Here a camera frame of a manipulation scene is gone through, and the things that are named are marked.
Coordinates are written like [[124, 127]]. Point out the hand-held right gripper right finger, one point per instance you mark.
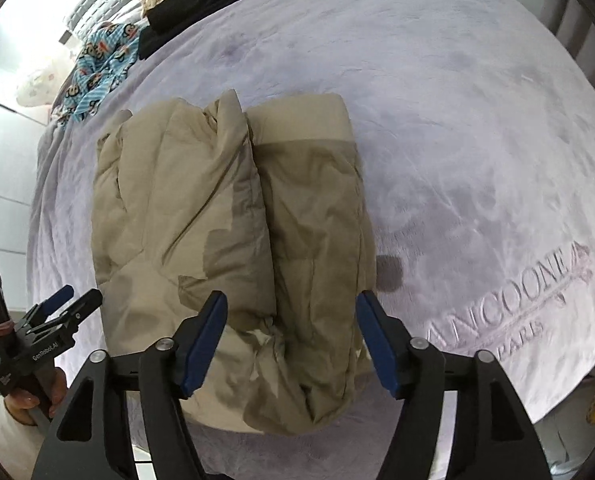
[[377, 345]]

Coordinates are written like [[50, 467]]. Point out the black cloth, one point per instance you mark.
[[202, 0]]

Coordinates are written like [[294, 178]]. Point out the grey striped bedding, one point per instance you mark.
[[97, 0]]

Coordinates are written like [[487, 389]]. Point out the person's left forearm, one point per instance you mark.
[[15, 450]]

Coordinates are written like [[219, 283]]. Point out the white drawer cabinet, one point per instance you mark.
[[2, 170]]

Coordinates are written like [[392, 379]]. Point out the lavender plush blanket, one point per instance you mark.
[[452, 135]]

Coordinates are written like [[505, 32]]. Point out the person's left hand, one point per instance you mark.
[[25, 400]]

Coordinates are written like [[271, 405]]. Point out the white patterned pillow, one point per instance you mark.
[[40, 82]]

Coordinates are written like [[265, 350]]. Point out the blue cartoon printed cloth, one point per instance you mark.
[[97, 75]]

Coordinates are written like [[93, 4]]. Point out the beige padded jacket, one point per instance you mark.
[[177, 200]]

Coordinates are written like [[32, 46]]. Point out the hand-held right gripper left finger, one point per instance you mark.
[[205, 345]]

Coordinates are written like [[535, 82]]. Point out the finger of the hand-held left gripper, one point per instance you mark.
[[60, 296], [85, 302]]

